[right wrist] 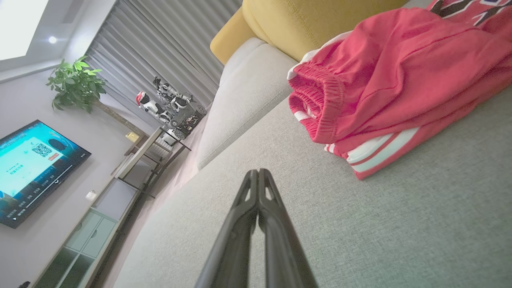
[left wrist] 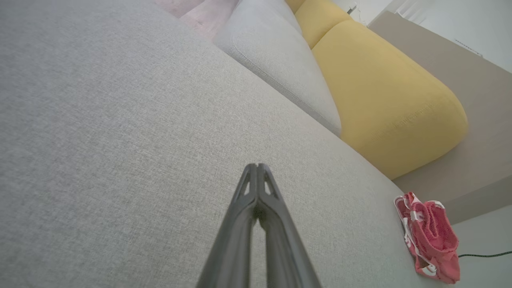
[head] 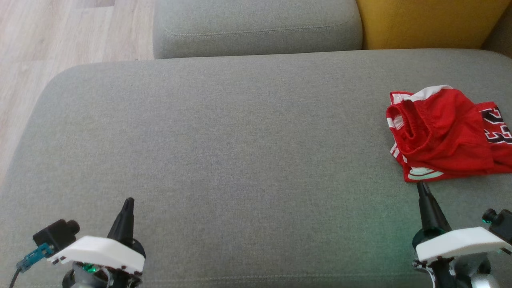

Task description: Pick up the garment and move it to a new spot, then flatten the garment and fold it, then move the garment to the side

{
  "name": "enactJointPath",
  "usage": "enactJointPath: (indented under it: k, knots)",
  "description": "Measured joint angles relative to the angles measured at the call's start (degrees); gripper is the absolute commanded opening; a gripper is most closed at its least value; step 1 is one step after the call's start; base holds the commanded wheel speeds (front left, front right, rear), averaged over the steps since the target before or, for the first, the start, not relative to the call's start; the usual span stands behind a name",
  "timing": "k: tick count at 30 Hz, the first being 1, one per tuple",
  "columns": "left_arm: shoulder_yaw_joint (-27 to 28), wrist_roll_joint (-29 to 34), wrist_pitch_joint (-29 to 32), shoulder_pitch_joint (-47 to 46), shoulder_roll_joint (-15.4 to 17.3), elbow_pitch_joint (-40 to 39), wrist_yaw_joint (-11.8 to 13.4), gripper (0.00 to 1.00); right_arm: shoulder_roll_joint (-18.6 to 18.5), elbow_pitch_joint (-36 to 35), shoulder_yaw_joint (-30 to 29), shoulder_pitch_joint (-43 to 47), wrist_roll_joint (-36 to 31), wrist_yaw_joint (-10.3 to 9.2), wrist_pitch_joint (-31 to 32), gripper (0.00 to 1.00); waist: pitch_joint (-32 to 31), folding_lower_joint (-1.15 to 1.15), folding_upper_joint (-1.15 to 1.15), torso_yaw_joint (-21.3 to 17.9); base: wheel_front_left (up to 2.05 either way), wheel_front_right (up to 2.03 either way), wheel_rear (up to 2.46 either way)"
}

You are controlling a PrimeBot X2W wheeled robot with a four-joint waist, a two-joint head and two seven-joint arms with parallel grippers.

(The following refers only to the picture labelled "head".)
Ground yellow sofa backrest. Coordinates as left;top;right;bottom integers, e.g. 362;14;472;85
356;0;512;50

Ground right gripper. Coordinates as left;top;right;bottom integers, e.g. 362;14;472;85
413;181;507;263

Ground thin black cable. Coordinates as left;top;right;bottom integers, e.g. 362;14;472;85
9;267;24;288

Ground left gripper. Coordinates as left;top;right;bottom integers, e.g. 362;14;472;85
47;198;145;274

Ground red basketball shorts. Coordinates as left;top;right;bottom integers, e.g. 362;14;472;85
475;102;512;175

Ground blue cable connector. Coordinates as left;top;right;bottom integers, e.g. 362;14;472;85
17;243;54;272

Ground red sleeveless basketball jersey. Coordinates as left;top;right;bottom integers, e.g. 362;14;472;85
386;85;496;182

